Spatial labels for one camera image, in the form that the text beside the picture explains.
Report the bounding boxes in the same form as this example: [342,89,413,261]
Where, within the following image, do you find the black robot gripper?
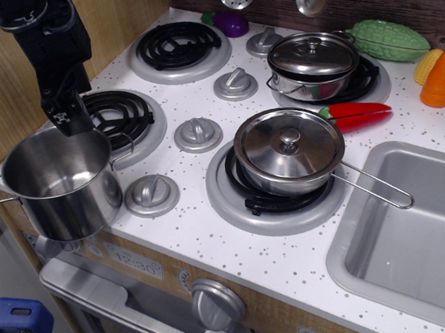
[9,0,93,137]

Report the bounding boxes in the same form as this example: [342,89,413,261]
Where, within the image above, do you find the tall steel pot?
[0,127,124,242]

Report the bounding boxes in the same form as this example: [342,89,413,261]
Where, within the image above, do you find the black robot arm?
[0,0,94,137]

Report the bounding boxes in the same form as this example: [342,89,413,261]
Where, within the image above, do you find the grey stove knob front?
[124,174,181,218]

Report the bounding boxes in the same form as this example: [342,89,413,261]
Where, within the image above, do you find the grey stove knob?
[245,27,283,58]
[124,174,181,218]
[213,67,259,102]
[174,117,223,153]

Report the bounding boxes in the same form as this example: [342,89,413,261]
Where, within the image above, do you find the grey stove knob lower middle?
[174,117,223,153]

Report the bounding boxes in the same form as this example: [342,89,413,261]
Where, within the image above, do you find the grey stove knob upper middle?
[213,67,259,102]

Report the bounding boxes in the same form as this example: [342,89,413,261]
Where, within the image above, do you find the grey stove knob back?
[245,27,283,58]

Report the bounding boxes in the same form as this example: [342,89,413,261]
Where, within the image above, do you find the front left black burner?
[82,89,167,170]

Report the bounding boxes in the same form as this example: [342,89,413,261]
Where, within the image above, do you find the black burner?
[205,142,345,237]
[272,54,392,112]
[127,21,232,85]
[82,89,167,170]

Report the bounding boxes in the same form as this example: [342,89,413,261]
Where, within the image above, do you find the back left black burner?
[127,21,232,85]

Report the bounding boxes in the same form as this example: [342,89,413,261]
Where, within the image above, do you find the oven clock display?
[110,251,165,280]

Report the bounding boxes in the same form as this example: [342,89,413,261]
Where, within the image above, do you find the purple toy eggplant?
[200,11,249,38]

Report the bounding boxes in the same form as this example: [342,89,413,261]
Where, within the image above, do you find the blue clamp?
[0,297,55,333]

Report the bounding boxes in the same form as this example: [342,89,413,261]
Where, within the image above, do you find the steel saucepan lid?
[234,108,345,182]

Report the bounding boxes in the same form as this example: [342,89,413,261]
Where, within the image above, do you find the front right black burner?
[205,142,345,237]

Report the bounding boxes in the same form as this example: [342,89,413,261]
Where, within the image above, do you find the grey oven dial knob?
[192,278,246,332]

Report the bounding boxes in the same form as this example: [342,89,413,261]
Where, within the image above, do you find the steel pan lid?
[267,32,359,77]

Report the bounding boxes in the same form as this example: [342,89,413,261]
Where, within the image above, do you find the red toy chili pepper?
[318,102,393,133]

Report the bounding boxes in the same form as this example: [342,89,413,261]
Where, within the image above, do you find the back right black burner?
[272,54,392,112]

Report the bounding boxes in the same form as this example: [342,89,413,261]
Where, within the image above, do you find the green toy bitter gourd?
[345,19,431,62]

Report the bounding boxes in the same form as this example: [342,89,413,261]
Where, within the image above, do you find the yellow toy corn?
[413,48,443,85]

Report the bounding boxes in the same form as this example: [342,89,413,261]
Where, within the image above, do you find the grey toy sink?
[326,142,445,327]

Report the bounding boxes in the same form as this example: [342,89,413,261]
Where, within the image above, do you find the orange toy carrot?
[420,52,445,108]

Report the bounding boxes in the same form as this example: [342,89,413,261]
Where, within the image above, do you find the grey oven door handle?
[40,259,227,333]

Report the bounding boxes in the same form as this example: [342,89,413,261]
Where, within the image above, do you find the steel two-handled pan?
[261,28,364,108]

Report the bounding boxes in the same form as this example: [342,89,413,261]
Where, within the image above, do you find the steel saucepan with long handle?
[230,95,416,227]

